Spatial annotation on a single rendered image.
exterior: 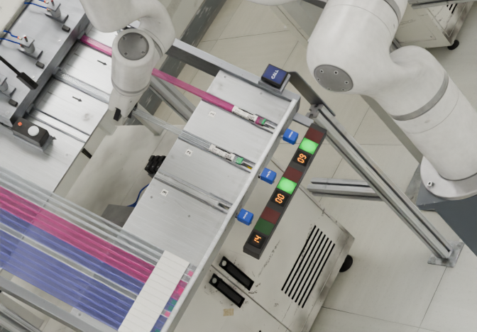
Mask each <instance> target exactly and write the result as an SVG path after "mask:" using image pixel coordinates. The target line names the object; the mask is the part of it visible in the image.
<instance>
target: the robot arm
mask: <svg viewBox="0 0 477 332"><path fill-rule="evenodd" d="M79 1H80V3H81V5H82V7H83V9H84V11H85V13H86V15H87V17H88V19H89V21H90V22H91V24H92V25H93V26H94V27H95V28H96V29H97V30H98V31H101V32H103V33H113V32H115V31H118V30H121V29H122V28H124V27H126V26H128V25H129V24H131V23H133V22H134V21H137V20H138V19H140V20H141V23H140V26H139V27H138V28H137V29H136V28H129V29H126V30H124V31H121V32H120V33H119V34H118V35H117V36H116V37H115V38H114V41H113V43H112V54H111V83H112V85H113V89H112V90H111V94H110V97H109V110H111V111H114V110H115V108H116V112H115V114H114V118H113V119H114V120H116V121H119V119H120V118H121V117H122V116H123V117H124V118H126V117H129V118H131V117H132V113H133V110H132V109H133V108H134V107H136V108H137V107H138V102H137V101H138V100H139V99H140V97H141V95H142V93H143V92H145V91H146V90H147V88H148V87H149V85H150V81H151V73H152V71H153V68H154V67H155V65H156V63H157V62H158V61H159V59H160V58H161V57H162V56H163V55H164V54H165V53H166V52H167V51H168V50H169V48H170V47H171V46H172V44H173V43H174V41H175V28H174V25H173V24H172V21H171V18H170V15H169V13H168V11H167V10H166V8H165V7H164V6H163V5H162V4H161V3H160V2H159V1H158V0H79ZM247 1H250V2H253V3H255V4H261V5H266V6H279V5H283V4H287V3H290V2H292V1H296V0H247ZM320 1H324V2H326V3H327V4H326V6H325V7H324V10H323V12H322V14H321V16H320V17H319V20H318V22H317V24H316V26H315V28H314V30H313V33H312V35H311V38H310V39H309V43H308V46H307V65H308V68H309V70H310V72H311V74H312V76H313V77H314V79H315V81H316V82H317V83H318V84H319V85H320V86H321V87H322V88H324V89H325V90H327V91H329V92H334V93H337V94H364V95H367V96H370V97H371V98H373V99H375V100H376V101H377V102H378V103H379V104H380V105H381V106H382V107H383V109H384V110H385V111H386V112H387V114H388V115H389V116H390V117H391V119H392V120H394V122H395V123H396V124H397V125H398V126H399V127H400V129H401V130H402V131H403V132H404V134H405V135H406V136H407V137H408V138H409V139H410V140H411V141H412V142H413V144H414V145H415V146H416V147H417V149H418V150H419V151H420V152H421V153H422V154H423V155H424V156H423V158H422V162H421V166H420V177H421V180H422V183H423V185H424V186H425V187H426V189H427V190H428V191H429V192H430V193H431V194H433V195H434V196H436V197H438V198H440V199H446V200H460V199H465V198H469V197H472V196H474V195H477V110H475V108H474V107H473V106H472V104H471V103H470V101H469V100H468V99H467V98H466V97H465V95H464V94H463V92H462V91H461V90H460V89H459V88H458V86H457V85H456V84H455V82H454V81H453V79H452V78H451V77H450V76H449V75H448V73H447V72H446V71H445V69H444V68H443V67H442V66H441V64H440V63H439V62H438V61H437V59H436V58H435V57H434V56H433V55H432V54H431V53H430V52H429V51H427V50H425V49H424V48H421V47H419V46H415V45H408V46H405V47H401V48H399V49H397V50H395V51H393V52H392V53H389V49H390V45H391V43H392V41H393V38H394V36H395V33H396V31H397V29H398V26H399V24H400V22H401V19H402V17H403V15H404V12H405V9H406V7H407V1H408V0H320Z"/></svg>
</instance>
